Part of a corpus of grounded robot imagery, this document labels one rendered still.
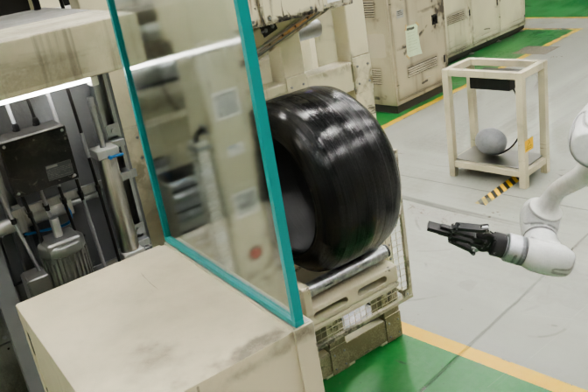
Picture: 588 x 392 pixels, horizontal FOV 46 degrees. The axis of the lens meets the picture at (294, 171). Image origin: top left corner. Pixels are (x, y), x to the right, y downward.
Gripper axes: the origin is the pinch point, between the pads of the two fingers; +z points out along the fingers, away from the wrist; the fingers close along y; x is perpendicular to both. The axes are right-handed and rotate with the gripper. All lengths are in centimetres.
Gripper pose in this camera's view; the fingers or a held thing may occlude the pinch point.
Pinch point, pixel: (438, 228)
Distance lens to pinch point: 214.5
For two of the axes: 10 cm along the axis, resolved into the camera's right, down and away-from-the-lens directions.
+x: 2.0, -6.7, 7.1
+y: -1.6, 6.9, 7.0
